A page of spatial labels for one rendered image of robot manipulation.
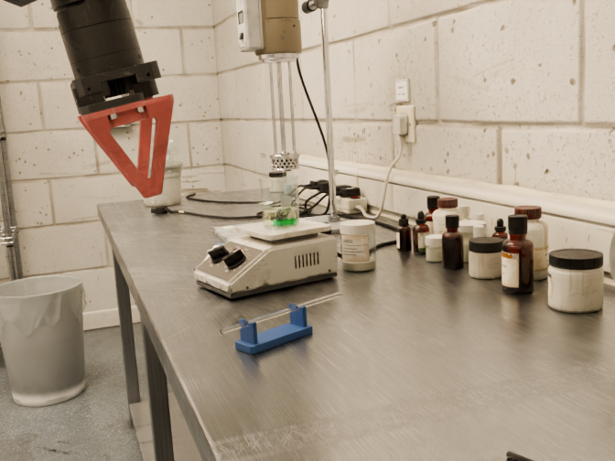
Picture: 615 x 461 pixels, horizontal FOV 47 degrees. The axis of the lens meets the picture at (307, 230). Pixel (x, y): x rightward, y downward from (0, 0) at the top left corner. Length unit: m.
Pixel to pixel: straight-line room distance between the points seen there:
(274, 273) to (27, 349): 1.77
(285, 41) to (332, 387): 0.97
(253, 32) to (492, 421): 1.08
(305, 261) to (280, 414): 0.48
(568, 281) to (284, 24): 0.86
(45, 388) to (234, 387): 2.09
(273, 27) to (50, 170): 2.16
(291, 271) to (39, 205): 2.56
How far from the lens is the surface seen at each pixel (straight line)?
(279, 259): 1.10
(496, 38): 1.39
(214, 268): 1.13
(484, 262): 1.13
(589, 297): 0.98
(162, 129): 0.56
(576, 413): 0.69
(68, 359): 2.80
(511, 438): 0.64
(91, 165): 3.56
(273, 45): 1.56
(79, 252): 3.61
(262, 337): 0.87
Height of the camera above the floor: 1.03
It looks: 10 degrees down
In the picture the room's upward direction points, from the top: 3 degrees counter-clockwise
